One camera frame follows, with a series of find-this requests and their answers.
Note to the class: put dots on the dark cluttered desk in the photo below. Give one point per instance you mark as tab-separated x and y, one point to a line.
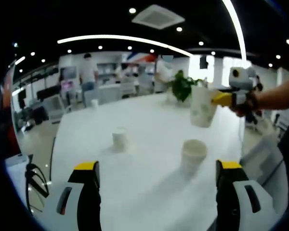
36	113

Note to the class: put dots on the striped wall graphic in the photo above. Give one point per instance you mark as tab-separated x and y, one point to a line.
144	57

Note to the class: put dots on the small plain paper cup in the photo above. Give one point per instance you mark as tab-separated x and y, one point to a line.
94	103

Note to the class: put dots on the black tripod stand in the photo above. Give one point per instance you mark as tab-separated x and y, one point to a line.
29	168

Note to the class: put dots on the ceiling air vent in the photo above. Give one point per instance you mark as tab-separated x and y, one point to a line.
157	16

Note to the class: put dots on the white chairs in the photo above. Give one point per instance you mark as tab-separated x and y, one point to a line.
284	120

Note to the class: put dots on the wall screen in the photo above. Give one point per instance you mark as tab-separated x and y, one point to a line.
68	72

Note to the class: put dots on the group of ceiling spotlights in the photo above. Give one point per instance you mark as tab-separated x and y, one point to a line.
132	10

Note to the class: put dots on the straight ceiling light strip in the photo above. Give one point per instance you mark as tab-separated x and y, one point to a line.
19	60

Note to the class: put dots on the person's right hand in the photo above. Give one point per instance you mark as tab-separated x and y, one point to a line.
251	106

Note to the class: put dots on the white mesh chair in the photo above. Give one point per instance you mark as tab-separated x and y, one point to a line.
53	106

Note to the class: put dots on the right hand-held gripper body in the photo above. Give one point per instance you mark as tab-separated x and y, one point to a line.
242	80

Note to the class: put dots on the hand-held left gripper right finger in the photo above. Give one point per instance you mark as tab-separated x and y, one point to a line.
227	204

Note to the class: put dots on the pink lit monitor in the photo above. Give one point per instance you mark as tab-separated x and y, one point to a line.
67	86

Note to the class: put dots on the white table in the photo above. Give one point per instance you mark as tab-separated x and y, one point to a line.
147	115

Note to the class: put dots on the curved ceiling light strip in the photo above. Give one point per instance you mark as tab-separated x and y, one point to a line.
239	31
106	37

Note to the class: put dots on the black hanging screen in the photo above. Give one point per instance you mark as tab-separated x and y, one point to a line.
203	62

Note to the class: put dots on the potted green plant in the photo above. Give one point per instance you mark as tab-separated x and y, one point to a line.
181	87

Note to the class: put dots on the side desk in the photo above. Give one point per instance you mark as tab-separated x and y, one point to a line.
14	178

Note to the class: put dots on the grey office chair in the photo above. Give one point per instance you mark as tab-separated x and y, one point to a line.
260	161

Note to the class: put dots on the grey upholstered chair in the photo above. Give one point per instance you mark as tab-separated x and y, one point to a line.
103	95

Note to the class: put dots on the green print paper cup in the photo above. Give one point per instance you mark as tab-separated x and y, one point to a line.
202	108
192	158
120	140

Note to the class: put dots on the red banner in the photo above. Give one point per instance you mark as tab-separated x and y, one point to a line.
7	89

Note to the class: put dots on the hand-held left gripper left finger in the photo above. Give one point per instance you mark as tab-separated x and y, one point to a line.
73	221

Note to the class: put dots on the white storage shelves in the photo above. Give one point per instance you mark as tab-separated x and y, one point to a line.
106	69

